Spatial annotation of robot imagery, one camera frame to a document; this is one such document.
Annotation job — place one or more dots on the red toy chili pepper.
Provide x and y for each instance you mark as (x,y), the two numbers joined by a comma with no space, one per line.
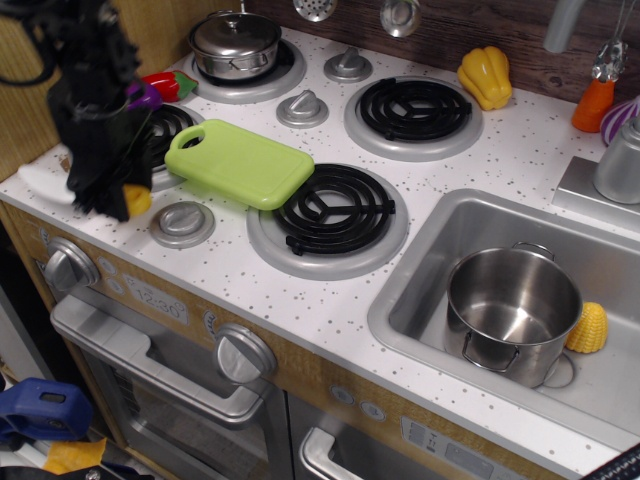
(173,86)

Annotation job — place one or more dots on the grey stovetop knob middle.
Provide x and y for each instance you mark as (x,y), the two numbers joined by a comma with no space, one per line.
(303,111)

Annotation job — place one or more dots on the grey stovetop knob front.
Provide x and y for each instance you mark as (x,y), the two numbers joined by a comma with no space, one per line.
(182,225)

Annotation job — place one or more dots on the grey sink basin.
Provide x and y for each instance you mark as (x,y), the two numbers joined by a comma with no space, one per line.
(595,394)

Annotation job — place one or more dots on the grey oven knob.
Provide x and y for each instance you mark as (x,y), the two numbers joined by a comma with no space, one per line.
(69,266)
(241,356)

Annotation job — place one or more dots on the grey oven knob left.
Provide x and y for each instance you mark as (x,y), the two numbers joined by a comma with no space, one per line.
(69,266)

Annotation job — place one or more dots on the grey stovetop knob back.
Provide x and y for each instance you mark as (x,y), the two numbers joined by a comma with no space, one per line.
(348,67)

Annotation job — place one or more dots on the grey oven knob right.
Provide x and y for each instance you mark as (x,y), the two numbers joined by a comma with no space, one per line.
(241,356)

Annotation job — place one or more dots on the hanging perforated steel spoon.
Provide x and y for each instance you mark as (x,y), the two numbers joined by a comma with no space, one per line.
(315,10)

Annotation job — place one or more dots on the blue clamp tool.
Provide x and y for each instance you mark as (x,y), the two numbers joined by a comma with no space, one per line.
(44,410)

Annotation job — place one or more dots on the grey oven door handle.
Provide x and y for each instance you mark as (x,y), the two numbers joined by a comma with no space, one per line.
(120,345)

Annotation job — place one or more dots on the black front left burner coil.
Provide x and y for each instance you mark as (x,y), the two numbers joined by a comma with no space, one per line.
(166,122)

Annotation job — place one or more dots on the purple toy eggplant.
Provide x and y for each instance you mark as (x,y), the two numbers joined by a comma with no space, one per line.
(143,95)

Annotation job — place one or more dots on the grey stovetop knob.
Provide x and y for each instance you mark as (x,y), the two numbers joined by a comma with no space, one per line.
(182,225)
(303,111)
(348,67)

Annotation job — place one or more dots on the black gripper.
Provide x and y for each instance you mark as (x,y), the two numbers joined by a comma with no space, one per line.
(109,148)

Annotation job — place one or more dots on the grey toy faucet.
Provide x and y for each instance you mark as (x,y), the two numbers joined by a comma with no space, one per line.
(609,188)

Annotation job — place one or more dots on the black back right burner coil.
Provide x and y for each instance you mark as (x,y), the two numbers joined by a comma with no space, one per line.
(413,110)

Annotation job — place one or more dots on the hanging steel ladle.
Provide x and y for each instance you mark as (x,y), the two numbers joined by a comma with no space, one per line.
(400,18)

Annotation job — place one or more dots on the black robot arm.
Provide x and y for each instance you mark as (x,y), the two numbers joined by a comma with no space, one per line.
(93,103)

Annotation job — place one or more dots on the grey dishwasher door handle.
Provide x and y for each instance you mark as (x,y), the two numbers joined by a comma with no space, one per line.
(315,456)

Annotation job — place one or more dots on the small lidded steel pot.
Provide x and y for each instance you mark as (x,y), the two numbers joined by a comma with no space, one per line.
(235,46)

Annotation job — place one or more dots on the green plastic cutting board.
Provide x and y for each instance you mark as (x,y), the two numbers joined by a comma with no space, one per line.
(239,164)

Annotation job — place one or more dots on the toy knife yellow handle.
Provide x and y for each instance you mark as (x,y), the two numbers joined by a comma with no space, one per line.
(49,183)

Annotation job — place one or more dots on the yellow cloth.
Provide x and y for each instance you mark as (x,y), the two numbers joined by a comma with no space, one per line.
(69,456)

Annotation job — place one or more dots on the yellow toy corn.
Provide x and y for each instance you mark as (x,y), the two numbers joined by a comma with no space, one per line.
(591,332)

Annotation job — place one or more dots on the black front right burner coil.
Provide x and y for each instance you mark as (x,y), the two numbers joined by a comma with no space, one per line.
(339,209)

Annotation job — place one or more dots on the purple striped toy onion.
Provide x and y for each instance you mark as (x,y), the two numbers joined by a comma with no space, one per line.
(616,117)

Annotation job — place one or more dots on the large open steel pot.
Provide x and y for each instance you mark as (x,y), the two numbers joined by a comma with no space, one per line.
(510,311)

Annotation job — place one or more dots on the yellow toy bell pepper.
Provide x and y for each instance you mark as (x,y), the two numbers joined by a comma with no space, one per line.
(484,73)

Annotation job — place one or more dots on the black burner coil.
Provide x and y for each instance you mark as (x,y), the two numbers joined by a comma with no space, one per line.
(339,209)
(166,122)
(413,110)

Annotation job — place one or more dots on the orange toy carrot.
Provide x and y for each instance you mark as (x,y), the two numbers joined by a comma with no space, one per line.
(596,100)

